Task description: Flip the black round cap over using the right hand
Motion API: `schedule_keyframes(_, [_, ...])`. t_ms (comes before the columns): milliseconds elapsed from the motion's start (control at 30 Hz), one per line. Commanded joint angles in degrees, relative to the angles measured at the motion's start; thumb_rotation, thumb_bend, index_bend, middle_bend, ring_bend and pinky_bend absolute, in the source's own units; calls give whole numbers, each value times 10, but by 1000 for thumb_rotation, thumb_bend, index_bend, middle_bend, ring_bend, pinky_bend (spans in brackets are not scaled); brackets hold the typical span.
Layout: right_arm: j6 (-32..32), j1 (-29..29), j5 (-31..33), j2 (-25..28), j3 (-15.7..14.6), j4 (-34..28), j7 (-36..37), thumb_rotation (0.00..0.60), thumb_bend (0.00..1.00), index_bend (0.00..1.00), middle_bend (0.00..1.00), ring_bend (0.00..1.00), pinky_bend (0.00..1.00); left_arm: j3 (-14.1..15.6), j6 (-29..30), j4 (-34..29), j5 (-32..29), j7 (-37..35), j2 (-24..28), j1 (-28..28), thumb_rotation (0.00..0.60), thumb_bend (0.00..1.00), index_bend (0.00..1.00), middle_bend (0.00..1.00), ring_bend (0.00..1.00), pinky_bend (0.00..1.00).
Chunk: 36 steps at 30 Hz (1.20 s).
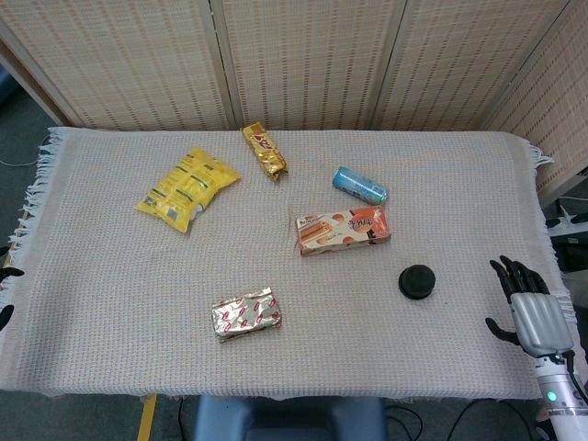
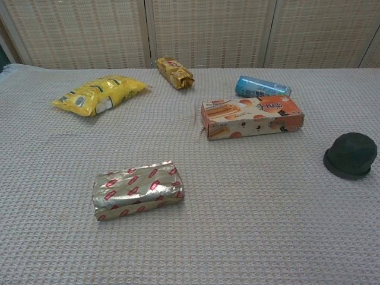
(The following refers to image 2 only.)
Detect black round object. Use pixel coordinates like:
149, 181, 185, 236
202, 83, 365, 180
322, 132, 378, 181

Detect orange biscuit box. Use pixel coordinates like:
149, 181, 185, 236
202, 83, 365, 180
201, 95, 305, 141

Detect silver foil pack red logos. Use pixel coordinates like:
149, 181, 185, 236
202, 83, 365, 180
91, 160, 185, 223

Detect gold foil snack pack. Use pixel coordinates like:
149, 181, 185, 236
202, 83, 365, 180
155, 56, 195, 90

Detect beige waffle tablecloth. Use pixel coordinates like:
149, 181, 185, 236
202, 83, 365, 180
0, 64, 380, 285

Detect blue drink can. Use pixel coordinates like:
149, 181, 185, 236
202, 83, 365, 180
235, 75, 292, 99

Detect yellow snack bag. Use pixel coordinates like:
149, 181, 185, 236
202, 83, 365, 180
50, 74, 148, 117

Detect woven folding screen panel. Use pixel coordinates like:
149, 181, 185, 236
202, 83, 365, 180
144, 0, 278, 69
358, 29, 380, 69
0, 11, 24, 65
0, 0, 149, 71
262, 0, 380, 69

